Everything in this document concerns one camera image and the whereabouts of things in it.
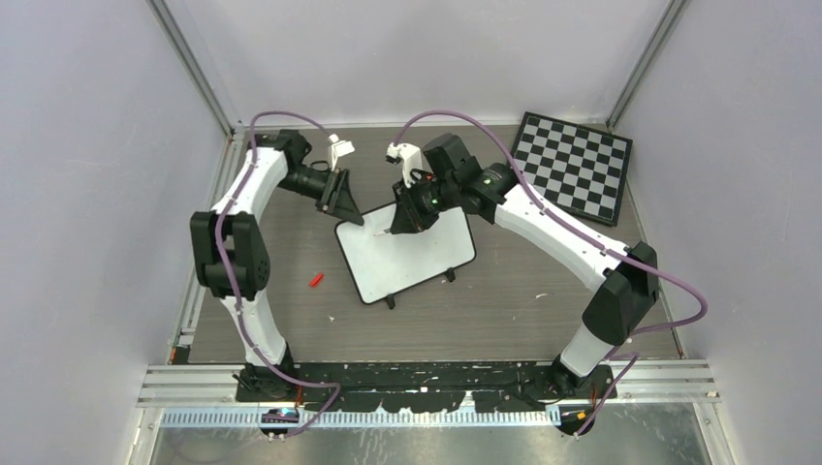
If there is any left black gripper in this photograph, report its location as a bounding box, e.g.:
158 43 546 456
277 166 364 225

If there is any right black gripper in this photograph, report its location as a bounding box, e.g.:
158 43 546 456
392 171 457 234

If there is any white whiteboard with black frame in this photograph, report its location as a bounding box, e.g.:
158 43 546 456
334 202 477 309

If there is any red marker cap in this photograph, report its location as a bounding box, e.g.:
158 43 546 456
309 273 325 288

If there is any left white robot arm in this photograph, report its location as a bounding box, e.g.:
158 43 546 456
189 130 364 401

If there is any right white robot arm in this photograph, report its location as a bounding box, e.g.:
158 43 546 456
386 133 659 398

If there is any black white checkerboard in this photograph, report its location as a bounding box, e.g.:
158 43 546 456
511 111 633 227

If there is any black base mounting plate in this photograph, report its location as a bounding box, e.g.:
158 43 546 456
233 361 617 413

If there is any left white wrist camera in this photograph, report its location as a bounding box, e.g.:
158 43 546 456
327 134 355 171

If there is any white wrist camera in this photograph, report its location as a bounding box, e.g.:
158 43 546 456
327 134 355 171
386 143 423 188

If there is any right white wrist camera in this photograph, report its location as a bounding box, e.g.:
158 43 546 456
386 143 423 188

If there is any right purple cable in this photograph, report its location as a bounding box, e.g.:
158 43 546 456
393 109 709 442

